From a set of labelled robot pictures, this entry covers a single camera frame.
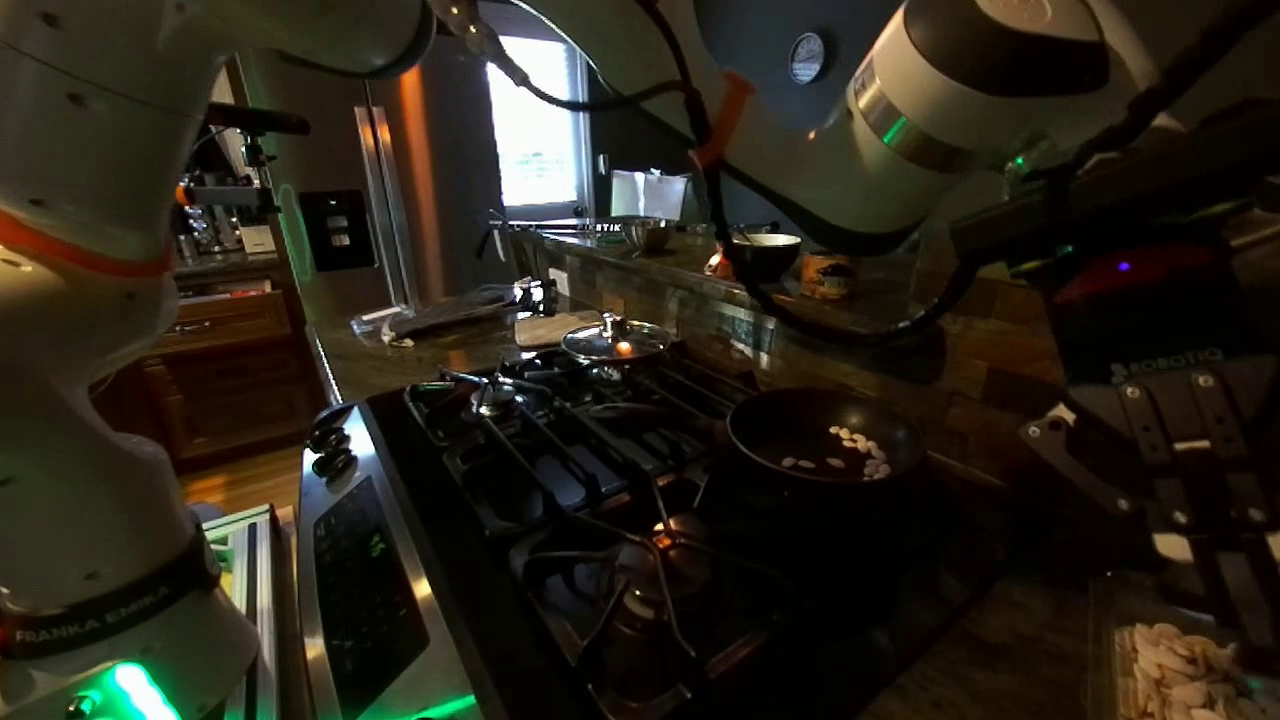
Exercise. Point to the red measuring cup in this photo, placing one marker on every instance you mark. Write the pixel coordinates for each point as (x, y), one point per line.
(718, 264)

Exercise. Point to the black frying pan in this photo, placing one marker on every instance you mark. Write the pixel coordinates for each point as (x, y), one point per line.
(821, 434)

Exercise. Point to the stainless steel mixing bowl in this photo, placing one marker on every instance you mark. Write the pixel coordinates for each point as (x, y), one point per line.
(654, 238)

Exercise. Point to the bright window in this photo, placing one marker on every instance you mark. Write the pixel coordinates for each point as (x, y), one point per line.
(539, 121)

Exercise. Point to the clear glass tray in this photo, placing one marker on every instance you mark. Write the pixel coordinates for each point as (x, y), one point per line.
(427, 322)

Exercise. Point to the black gas stove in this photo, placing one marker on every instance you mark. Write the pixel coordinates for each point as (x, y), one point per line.
(563, 466)

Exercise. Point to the black stereo camera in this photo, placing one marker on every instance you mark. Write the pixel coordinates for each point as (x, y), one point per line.
(256, 118)

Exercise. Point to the wooden cabinet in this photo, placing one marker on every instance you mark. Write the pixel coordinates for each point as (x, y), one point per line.
(226, 372)

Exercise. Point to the glass lid steel knob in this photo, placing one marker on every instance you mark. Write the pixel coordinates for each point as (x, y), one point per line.
(614, 342)

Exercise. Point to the metal robot mount frame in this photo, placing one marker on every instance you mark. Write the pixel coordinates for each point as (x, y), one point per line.
(247, 601)

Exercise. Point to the dark wall switch plate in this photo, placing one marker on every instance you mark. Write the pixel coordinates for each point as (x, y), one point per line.
(334, 231)

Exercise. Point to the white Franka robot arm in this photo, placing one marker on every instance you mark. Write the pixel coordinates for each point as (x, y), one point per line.
(83, 466)

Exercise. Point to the dark bowl white interior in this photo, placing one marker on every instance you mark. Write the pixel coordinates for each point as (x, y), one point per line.
(765, 252)

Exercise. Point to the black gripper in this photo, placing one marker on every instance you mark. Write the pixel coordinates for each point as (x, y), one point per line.
(1174, 313)

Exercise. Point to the clear container of almonds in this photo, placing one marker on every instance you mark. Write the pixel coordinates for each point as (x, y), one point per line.
(1187, 675)

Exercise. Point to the black stove knob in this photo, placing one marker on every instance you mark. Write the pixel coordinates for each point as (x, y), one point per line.
(337, 459)
(329, 422)

